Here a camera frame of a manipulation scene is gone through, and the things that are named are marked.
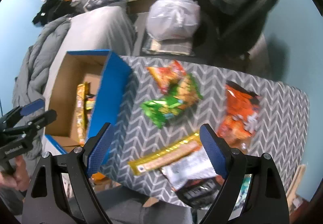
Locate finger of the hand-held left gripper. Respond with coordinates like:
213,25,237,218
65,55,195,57
2,110,57,136
0,99,46,127

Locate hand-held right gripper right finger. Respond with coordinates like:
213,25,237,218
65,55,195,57
199,124,289,224

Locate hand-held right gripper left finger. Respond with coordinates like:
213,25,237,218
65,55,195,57
21,122,114,224

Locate orange-red snack packet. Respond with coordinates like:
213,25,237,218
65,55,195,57
217,113,255,150

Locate white-backed orange snack bag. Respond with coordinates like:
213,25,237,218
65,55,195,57
161,150,219,190

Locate black snack bag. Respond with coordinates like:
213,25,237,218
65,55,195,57
177,176,225,208

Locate gold long snack packet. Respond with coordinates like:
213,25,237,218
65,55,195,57
76,82,91,145
128,132,202,176

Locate large orange snack bag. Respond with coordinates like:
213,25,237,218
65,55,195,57
225,81,263,124

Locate blue cardboard box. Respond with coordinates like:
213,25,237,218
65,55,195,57
45,49,133,154

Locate green and orange snack bag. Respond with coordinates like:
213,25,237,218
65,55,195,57
174,73,203,111

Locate bright green snack bag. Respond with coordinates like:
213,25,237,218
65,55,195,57
140,95,185,129

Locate small red-orange snack bag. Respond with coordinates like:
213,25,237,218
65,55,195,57
147,60,187,95

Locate person's left hand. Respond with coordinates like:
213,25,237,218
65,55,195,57
0,157,32,190

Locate grey puffy jacket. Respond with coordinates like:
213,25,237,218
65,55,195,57
13,16,73,164

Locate grey chevron fabric table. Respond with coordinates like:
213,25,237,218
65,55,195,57
98,56,310,208

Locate wooden board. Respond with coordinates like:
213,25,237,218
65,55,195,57
288,164,306,204

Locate black clothing pile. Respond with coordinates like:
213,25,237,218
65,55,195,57
31,0,73,28

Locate black office chair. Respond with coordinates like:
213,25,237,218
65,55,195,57
134,0,253,63

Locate white plastic bag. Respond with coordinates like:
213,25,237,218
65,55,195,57
146,0,201,40

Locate brown cardboard box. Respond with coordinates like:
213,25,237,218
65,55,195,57
126,0,157,15

